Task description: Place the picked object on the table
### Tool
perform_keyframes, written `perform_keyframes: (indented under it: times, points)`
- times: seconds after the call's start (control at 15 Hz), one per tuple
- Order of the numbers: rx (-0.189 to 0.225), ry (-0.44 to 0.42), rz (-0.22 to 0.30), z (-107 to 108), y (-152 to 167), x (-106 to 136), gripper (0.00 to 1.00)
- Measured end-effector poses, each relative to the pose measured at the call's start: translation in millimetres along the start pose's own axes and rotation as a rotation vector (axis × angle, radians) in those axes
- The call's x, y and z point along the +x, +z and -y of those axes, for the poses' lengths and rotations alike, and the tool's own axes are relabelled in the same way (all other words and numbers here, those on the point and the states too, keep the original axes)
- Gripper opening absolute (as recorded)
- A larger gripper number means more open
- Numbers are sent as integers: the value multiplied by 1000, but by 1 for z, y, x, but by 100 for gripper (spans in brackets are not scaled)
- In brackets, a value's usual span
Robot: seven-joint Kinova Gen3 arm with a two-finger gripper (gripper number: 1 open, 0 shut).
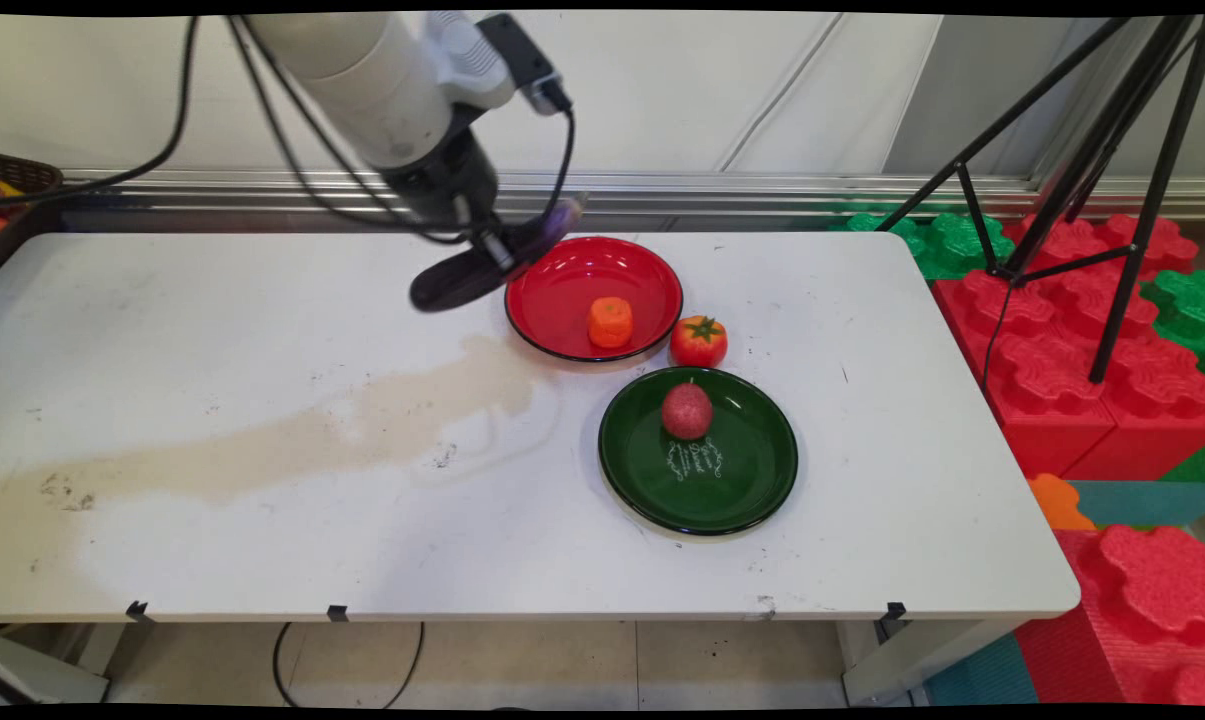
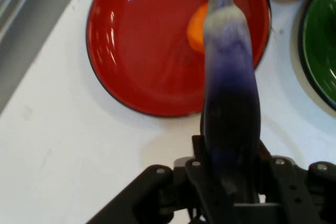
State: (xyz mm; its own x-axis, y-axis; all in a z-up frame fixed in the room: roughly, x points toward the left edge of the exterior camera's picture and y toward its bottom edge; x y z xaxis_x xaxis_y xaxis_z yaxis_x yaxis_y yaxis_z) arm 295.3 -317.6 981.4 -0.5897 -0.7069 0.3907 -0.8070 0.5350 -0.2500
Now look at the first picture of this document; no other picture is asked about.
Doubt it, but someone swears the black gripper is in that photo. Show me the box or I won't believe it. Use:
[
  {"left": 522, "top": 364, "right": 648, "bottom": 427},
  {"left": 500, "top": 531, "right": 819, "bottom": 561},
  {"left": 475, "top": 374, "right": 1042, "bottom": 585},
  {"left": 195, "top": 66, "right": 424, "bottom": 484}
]
[{"left": 380, "top": 128, "right": 531, "bottom": 279}]

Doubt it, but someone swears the purple toy eggplant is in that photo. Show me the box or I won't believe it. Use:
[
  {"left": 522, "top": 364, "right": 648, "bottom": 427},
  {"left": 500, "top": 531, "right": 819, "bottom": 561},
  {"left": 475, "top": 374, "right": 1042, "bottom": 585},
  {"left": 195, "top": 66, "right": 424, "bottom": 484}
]
[{"left": 408, "top": 193, "right": 590, "bottom": 314}]

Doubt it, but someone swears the red plate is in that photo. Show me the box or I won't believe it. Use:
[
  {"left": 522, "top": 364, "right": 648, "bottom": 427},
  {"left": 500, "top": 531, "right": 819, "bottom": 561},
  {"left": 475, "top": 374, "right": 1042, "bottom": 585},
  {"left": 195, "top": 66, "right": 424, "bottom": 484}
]
[{"left": 504, "top": 236, "right": 685, "bottom": 363}]

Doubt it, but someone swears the orange toy carrot piece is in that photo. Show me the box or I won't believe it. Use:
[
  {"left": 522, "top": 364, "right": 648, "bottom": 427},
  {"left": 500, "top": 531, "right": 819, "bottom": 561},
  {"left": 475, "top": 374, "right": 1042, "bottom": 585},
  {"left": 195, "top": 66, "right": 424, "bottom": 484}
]
[{"left": 587, "top": 297, "right": 634, "bottom": 350}]

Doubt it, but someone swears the red toy tomato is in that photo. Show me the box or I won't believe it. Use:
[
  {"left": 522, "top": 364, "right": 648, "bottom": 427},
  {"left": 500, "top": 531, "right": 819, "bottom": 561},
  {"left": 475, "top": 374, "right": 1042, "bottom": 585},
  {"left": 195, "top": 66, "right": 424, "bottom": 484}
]
[{"left": 669, "top": 315, "right": 729, "bottom": 369}]

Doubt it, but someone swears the red toy apple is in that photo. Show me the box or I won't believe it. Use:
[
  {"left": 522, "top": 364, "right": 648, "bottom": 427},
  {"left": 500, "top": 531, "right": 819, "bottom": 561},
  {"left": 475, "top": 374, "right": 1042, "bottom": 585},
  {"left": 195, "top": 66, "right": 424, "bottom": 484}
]
[{"left": 660, "top": 380, "right": 714, "bottom": 442}]

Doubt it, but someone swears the dark green plate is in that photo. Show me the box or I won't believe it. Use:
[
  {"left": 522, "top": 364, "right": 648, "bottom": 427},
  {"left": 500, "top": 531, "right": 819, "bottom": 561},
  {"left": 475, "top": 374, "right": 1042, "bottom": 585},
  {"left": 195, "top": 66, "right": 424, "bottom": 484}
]
[{"left": 598, "top": 366, "right": 799, "bottom": 537}]

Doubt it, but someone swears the green foam block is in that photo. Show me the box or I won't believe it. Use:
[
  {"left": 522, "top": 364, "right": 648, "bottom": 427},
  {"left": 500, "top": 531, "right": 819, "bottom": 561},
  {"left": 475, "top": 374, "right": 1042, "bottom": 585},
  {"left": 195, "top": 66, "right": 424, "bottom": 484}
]
[
  {"left": 1140, "top": 268, "right": 1205, "bottom": 375},
  {"left": 830, "top": 208, "right": 1017, "bottom": 281}
]

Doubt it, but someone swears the dark woven basket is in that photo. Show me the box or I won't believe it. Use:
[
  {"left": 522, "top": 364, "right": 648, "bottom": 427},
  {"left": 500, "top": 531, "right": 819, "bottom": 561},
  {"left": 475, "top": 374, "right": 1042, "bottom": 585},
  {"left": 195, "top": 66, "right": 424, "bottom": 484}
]
[{"left": 0, "top": 152, "right": 64, "bottom": 273}]

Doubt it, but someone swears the toy food in basket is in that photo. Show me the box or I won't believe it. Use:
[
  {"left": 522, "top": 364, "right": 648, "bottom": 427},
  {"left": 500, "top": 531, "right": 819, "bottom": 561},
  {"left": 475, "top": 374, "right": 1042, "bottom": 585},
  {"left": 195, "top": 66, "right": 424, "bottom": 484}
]
[{"left": 0, "top": 178, "right": 35, "bottom": 239}]

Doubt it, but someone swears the large red foam block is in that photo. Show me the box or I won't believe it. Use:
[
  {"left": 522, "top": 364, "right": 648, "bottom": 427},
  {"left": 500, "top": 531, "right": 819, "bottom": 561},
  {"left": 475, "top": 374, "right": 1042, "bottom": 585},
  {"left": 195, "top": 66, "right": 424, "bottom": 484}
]
[{"left": 930, "top": 212, "right": 1205, "bottom": 483}]

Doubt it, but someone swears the white table leg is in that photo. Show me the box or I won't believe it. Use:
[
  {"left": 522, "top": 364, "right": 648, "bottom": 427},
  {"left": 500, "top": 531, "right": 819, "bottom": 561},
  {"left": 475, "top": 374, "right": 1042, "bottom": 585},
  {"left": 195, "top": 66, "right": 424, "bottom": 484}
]
[
  {"left": 0, "top": 622, "right": 131, "bottom": 706},
  {"left": 840, "top": 618, "right": 1029, "bottom": 707}
]

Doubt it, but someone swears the black tripod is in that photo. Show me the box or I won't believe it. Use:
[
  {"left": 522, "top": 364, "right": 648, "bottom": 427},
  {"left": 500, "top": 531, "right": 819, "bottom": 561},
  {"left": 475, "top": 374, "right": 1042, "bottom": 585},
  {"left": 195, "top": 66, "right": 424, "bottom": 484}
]
[{"left": 876, "top": 14, "right": 1205, "bottom": 386}]

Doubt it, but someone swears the orange foam piece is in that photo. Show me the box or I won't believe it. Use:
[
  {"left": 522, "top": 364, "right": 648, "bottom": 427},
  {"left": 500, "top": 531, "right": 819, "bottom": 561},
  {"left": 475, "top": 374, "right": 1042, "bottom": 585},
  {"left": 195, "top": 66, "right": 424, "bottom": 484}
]
[{"left": 1026, "top": 473, "right": 1099, "bottom": 532}]

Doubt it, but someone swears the teal foam mat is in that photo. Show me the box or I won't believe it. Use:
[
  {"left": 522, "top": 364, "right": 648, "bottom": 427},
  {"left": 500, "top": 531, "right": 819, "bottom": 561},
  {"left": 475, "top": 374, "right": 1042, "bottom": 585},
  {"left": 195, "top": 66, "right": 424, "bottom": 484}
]
[{"left": 1066, "top": 480, "right": 1205, "bottom": 529}]

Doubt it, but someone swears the black camera cable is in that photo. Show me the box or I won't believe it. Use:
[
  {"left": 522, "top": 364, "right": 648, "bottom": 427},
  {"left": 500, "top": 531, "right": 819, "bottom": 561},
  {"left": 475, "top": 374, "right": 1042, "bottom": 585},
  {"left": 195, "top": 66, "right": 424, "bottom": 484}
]
[{"left": 537, "top": 85, "right": 577, "bottom": 226}]

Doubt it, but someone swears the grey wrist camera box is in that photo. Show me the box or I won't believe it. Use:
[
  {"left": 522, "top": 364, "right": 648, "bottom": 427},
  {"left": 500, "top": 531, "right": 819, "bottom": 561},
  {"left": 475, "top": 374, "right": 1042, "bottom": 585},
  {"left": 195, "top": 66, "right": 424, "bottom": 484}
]
[{"left": 424, "top": 12, "right": 574, "bottom": 118}]

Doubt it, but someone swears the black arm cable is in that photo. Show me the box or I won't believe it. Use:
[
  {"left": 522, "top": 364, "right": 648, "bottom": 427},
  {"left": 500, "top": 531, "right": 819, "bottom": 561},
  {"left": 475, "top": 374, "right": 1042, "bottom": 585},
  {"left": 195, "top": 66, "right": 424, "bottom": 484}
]
[{"left": 226, "top": 14, "right": 468, "bottom": 246}]

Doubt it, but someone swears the aluminium rail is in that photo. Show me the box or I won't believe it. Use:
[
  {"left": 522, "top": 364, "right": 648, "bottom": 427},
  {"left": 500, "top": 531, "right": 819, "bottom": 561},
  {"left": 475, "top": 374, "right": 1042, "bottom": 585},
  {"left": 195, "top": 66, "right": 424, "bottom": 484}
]
[{"left": 57, "top": 168, "right": 1205, "bottom": 223}]

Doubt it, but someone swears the long black hanging cable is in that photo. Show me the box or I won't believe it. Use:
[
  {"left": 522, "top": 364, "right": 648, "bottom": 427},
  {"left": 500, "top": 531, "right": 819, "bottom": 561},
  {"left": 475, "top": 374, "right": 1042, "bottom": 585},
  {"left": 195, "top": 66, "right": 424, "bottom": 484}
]
[{"left": 0, "top": 14, "right": 201, "bottom": 206}]

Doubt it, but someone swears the black floor cable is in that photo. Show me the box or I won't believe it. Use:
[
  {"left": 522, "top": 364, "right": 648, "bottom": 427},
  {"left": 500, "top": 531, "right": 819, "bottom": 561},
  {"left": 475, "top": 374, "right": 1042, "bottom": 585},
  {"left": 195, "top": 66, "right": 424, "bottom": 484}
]
[{"left": 271, "top": 621, "right": 426, "bottom": 710}]

